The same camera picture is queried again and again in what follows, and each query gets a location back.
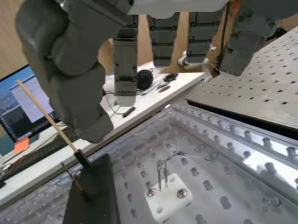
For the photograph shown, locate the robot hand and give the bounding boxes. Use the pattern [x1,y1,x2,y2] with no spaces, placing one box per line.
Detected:
[14,0,298,144]

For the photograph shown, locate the metal paper clip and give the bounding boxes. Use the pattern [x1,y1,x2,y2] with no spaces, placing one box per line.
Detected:
[155,159,171,191]

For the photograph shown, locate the wooden desk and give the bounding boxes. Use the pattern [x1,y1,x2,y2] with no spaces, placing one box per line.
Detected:
[97,13,243,73]

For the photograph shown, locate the black headphones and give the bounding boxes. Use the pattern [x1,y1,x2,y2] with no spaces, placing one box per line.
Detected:
[135,69,154,90]

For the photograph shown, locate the thin stick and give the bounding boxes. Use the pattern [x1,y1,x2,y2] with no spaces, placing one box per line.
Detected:
[16,79,92,169]

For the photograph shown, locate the computer screen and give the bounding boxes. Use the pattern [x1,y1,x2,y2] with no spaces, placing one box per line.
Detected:
[0,64,64,143]

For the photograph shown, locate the small black object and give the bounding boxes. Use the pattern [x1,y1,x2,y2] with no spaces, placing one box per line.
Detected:
[121,106,137,118]

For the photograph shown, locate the long white desk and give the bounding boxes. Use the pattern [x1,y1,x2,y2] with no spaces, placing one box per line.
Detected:
[0,68,210,208]

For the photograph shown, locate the black mouse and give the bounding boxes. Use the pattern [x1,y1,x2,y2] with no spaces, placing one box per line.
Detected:
[162,73,179,83]

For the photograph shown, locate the orange sticky note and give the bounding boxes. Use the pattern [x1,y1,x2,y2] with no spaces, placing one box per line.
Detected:
[12,138,32,154]

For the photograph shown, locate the black keyboard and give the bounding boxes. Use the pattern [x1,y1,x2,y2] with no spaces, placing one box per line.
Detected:
[0,129,81,181]

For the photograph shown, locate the black plate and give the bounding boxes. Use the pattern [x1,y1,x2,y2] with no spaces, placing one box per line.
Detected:
[61,153,121,224]

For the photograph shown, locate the clear box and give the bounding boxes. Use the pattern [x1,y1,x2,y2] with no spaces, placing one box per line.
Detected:
[0,99,298,224]

